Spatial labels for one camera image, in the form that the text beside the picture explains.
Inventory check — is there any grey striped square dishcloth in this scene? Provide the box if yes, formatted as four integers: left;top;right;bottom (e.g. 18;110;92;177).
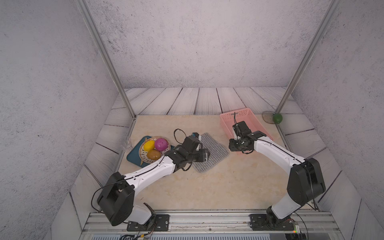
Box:
193;133;230;173

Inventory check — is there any pink plastic basket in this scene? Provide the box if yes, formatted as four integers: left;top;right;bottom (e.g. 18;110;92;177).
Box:
220;108;274;140

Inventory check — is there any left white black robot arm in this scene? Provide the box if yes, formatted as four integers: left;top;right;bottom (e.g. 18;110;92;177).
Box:
97;133;210;228

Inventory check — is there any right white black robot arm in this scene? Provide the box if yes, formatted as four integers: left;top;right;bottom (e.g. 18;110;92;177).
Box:
229;131;326;222

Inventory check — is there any purple ball fruit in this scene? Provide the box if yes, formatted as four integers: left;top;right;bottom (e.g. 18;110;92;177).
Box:
155;138;169;152

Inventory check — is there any grey round coaster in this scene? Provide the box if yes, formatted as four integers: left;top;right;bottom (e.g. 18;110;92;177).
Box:
262;111;275;125

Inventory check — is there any brown potato fruit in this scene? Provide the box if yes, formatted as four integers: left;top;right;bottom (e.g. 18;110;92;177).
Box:
147;149;162;161

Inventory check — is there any green ball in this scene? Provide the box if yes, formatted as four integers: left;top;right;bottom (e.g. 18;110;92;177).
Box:
273;113;283;125

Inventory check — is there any yellow lemon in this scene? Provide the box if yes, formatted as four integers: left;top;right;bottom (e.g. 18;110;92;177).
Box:
143;140;155;152

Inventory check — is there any patterned round plate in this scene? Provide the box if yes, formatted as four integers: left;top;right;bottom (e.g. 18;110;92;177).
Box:
139;137;171;166

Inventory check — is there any teal rubber mat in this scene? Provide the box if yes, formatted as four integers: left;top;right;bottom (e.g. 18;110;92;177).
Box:
126;136;174;168

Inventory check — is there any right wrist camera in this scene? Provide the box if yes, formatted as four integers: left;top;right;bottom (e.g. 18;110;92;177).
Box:
233;121;252;140

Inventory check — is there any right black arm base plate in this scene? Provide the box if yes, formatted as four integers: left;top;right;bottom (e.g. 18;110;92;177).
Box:
249;214;296;231

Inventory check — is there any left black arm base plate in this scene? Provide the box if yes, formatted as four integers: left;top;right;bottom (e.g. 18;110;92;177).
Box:
127;214;170;232

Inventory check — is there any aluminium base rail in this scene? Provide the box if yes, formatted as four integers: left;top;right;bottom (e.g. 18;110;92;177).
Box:
82;209;344;240

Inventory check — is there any right aluminium frame post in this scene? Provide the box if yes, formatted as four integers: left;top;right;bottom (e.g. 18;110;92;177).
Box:
275;0;342;114

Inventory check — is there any aluminium frame post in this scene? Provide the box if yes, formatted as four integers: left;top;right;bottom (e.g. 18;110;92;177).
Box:
75;0;137;120
275;0;342;114

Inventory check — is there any left aluminium frame post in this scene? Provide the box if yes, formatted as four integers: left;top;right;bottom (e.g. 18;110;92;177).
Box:
75;0;137;120

